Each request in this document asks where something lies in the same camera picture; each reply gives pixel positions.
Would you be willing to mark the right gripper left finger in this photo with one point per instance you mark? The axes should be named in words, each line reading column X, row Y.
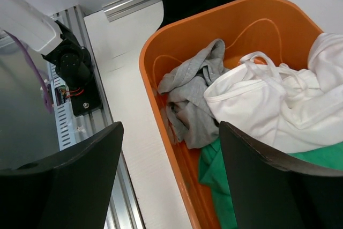
column 69, row 189

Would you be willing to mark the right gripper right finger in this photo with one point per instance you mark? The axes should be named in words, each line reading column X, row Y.
column 271, row 189

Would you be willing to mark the green tank top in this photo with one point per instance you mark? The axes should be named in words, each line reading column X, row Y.
column 212, row 173

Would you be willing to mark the white tank top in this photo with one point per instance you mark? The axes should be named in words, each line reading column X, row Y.
column 290, row 110

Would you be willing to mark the grey tank top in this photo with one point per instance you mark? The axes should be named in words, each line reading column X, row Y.
column 187, row 110

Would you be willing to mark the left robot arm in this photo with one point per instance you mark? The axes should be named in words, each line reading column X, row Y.
column 54, row 41

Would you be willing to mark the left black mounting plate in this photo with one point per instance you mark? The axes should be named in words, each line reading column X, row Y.
column 87, row 99

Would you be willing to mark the orange plastic basket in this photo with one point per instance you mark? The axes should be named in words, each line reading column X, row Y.
column 279, row 28

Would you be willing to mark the white slotted cable duct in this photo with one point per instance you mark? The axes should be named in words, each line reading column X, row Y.
column 64, row 118

